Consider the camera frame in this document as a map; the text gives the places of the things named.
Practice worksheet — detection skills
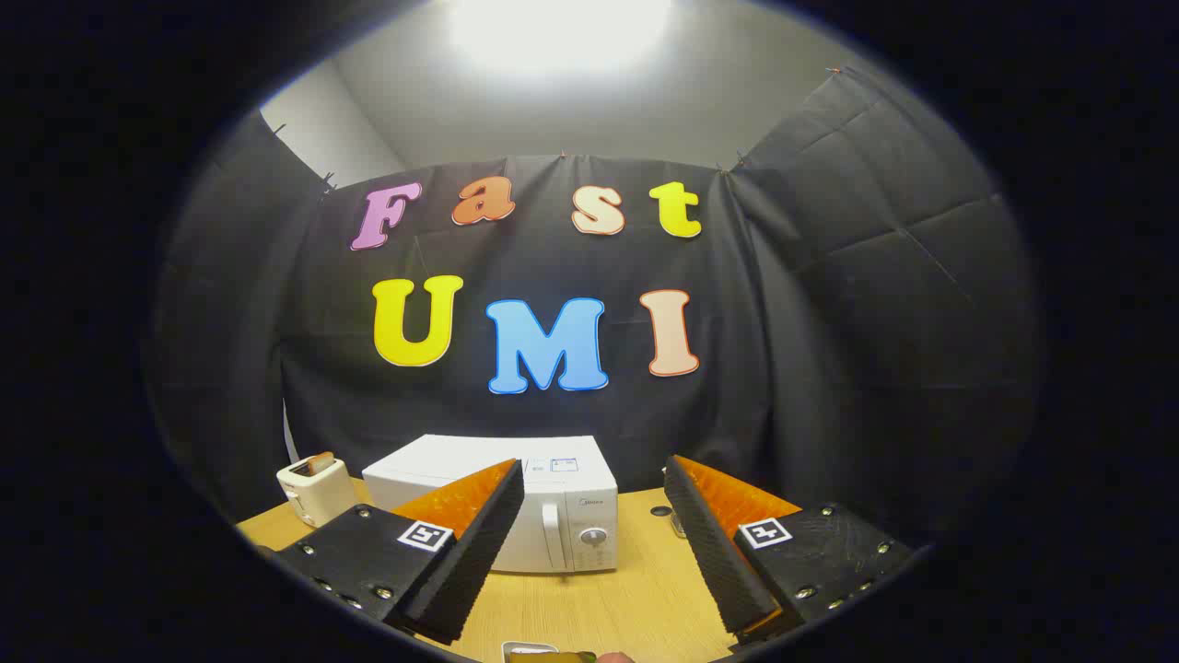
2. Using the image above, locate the black backdrop cloth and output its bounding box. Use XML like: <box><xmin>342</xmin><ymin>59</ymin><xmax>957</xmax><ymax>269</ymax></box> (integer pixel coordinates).
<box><xmin>143</xmin><ymin>64</ymin><xmax>1042</xmax><ymax>553</ymax></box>

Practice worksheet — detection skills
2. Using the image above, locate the cream toaster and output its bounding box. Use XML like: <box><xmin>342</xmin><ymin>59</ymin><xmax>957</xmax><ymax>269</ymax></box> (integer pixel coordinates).
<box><xmin>276</xmin><ymin>453</ymin><xmax>357</xmax><ymax>528</ymax></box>

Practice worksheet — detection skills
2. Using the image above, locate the white microwave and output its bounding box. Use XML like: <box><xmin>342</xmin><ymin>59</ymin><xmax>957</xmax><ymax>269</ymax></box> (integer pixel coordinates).
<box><xmin>362</xmin><ymin>435</ymin><xmax>619</xmax><ymax>575</ymax></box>

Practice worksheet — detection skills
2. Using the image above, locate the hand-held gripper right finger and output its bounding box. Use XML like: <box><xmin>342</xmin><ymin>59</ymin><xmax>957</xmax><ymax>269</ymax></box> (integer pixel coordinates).
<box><xmin>663</xmin><ymin>455</ymin><xmax>917</xmax><ymax>646</ymax></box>

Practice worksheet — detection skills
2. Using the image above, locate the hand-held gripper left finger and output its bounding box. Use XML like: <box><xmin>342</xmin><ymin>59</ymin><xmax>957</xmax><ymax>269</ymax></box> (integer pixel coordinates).
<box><xmin>276</xmin><ymin>459</ymin><xmax>526</xmax><ymax>646</ymax></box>

